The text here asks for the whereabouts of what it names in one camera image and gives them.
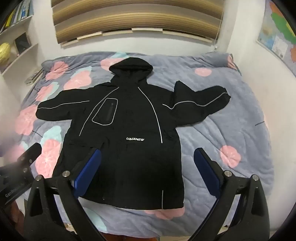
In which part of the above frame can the brown striped window blind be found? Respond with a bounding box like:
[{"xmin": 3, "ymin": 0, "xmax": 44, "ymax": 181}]
[{"xmin": 51, "ymin": 0, "xmax": 226, "ymax": 48}]

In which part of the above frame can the yellow ball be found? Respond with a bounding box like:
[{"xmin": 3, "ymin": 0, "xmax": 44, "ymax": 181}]
[{"xmin": 0, "ymin": 42, "xmax": 12, "ymax": 66}]

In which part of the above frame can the grey floral blanket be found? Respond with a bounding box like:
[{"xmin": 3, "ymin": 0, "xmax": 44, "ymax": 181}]
[{"xmin": 15, "ymin": 51, "xmax": 275, "ymax": 234}]

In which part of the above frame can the stack of magazines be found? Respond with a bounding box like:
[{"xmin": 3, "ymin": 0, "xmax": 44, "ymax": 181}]
[{"xmin": 24, "ymin": 68, "xmax": 44, "ymax": 85}]

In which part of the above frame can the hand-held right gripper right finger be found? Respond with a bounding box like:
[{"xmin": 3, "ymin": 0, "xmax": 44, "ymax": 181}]
[{"xmin": 187, "ymin": 147, "xmax": 271, "ymax": 241}]

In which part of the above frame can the white bookshelf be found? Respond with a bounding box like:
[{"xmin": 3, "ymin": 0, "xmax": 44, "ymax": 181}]
[{"xmin": 0, "ymin": 0, "xmax": 40, "ymax": 75}]

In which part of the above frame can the black hooded jacket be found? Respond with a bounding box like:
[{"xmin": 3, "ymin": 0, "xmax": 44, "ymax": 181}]
[{"xmin": 36, "ymin": 57, "xmax": 232, "ymax": 210}]

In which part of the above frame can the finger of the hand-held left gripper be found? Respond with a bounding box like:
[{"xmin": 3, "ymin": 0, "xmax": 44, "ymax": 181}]
[{"xmin": 17, "ymin": 142, "xmax": 43, "ymax": 168}]

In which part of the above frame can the window blind cord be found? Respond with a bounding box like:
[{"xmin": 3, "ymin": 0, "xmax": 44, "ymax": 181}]
[{"xmin": 214, "ymin": 7, "xmax": 225, "ymax": 50}]

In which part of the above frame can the orange cloth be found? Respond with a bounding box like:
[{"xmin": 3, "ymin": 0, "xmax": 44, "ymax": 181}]
[{"xmin": 103, "ymin": 232, "xmax": 148, "ymax": 241}]

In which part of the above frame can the dark box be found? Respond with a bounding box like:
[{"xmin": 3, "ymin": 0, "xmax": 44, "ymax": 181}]
[{"xmin": 15, "ymin": 32, "xmax": 32, "ymax": 55}]

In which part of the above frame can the row of books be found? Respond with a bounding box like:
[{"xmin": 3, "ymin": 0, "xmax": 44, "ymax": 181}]
[{"xmin": 0, "ymin": 0, "xmax": 34, "ymax": 33}]

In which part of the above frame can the wall map poster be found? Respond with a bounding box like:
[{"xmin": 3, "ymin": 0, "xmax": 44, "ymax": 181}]
[{"xmin": 256, "ymin": 0, "xmax": 296, "ymax": 77}]

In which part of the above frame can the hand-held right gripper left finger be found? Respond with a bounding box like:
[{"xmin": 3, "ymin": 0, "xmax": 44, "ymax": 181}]
[{"xmin": 24, "ymin": 148, "xmax": 107, "ymax": 241}]

